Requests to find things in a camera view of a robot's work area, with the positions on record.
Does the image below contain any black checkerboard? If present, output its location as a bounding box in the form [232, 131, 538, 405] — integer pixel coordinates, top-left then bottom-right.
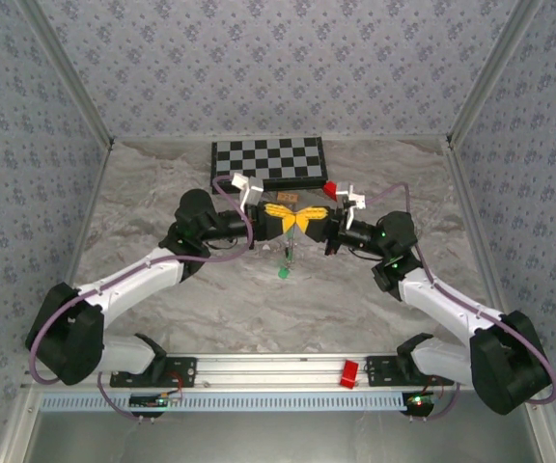
[209, 136, 330, 195]

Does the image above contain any red plastic brick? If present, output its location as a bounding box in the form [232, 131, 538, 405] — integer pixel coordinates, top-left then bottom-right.
[338, 359, 360, 390]

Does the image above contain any small circuit board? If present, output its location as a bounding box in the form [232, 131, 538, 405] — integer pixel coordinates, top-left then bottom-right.
[127, 393, 171, 410]
[402, 393, 436, 416]

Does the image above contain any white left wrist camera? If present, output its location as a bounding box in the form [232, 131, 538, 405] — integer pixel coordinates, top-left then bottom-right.
[231, 173, 265, 211]

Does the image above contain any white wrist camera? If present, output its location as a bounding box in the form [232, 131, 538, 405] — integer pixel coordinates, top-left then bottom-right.
[334, 181, 367, 213]
[231, 173, 265, 211]

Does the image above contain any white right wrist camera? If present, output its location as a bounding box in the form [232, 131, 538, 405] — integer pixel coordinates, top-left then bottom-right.
[334, 181, 367, 213]

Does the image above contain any aluminium frame side rail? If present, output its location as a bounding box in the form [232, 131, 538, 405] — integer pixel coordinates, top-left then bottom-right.
[444, 142, 556, 463]
[0, 142, 115, 463]

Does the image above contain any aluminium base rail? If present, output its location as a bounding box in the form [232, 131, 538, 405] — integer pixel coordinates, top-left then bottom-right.
[31, 351, 547, 393]

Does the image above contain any light blue slotted cable duct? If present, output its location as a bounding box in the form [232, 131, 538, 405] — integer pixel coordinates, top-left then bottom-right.
[40, 390, 407, 414]

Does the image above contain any aluminium frame post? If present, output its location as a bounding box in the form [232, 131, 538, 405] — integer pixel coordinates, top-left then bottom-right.
[19, 0, 115, 149]
[445, 0, 545, 146]

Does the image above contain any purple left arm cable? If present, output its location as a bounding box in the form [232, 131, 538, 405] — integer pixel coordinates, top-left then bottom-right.
[26, 176, 255, 422]

